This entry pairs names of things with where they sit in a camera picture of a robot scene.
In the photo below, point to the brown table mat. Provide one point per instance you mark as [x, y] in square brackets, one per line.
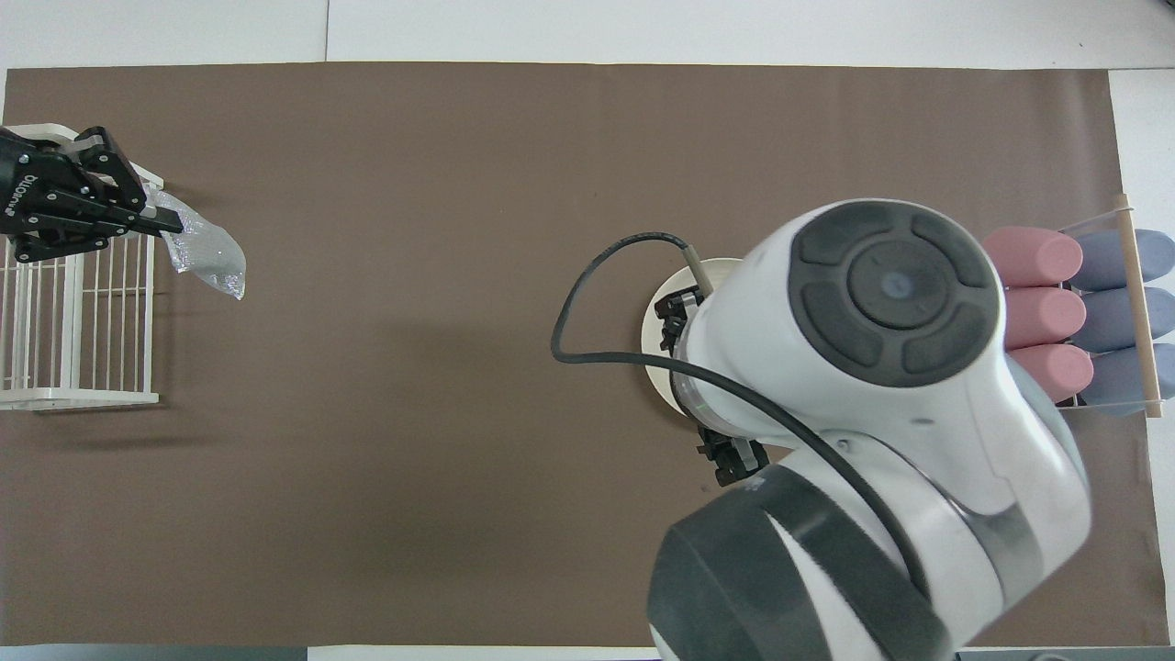
[413, 413]

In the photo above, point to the cream round plate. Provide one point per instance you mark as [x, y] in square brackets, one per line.
[654, 372]

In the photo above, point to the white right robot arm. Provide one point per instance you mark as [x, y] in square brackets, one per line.
[918, 459]

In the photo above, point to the rack of pink blue rolls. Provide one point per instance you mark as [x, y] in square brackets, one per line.
[1141, 312]

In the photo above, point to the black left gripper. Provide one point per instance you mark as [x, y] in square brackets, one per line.
[27, 184]

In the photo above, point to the pink plastic cup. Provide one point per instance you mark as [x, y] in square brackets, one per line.
[1033, 255]
[1046, 317]
[1056, 372]

